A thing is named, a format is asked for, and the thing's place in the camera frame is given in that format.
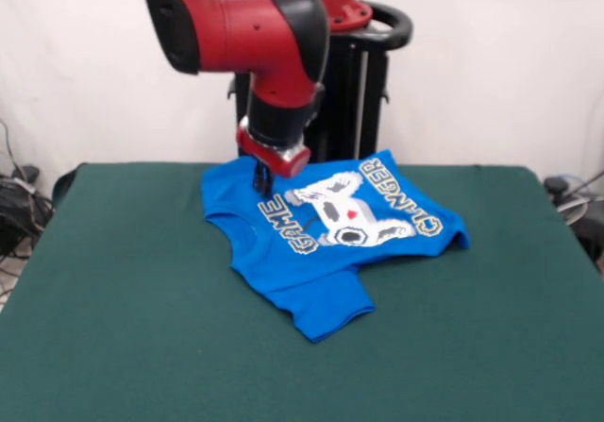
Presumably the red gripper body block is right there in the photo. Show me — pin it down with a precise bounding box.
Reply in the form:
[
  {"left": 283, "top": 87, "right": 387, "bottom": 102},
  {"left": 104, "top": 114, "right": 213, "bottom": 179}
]
[{"left": 235, "top": 117, "right": 312, "bottom": 179}]

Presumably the blue printed t-shirt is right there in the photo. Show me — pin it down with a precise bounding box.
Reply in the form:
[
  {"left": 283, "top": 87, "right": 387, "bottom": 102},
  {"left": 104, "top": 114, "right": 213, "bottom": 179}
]
[{"left": 201, "top": 148, "right": 472, "bottom": 344}]

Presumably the dark green table cloth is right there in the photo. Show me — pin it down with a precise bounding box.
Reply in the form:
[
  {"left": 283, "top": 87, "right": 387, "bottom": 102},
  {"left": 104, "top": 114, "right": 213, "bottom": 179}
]
[{"left": 0, "top": 161, "right": 604, "bottom": 422}]

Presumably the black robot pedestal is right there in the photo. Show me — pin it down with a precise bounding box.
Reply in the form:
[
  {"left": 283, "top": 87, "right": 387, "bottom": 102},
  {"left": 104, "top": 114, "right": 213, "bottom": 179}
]
[{"left": 226, "top": 0, "right": 414, "bottom": 164}]

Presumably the black cable tangle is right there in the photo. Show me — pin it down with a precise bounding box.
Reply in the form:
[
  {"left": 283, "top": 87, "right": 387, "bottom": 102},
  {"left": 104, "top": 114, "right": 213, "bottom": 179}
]
[
  {"left": 0, "top": 119, "right": 56, "bottom": 259},
  {"left": 542, "top": 170, "right": 604, "bottom": 265}
]

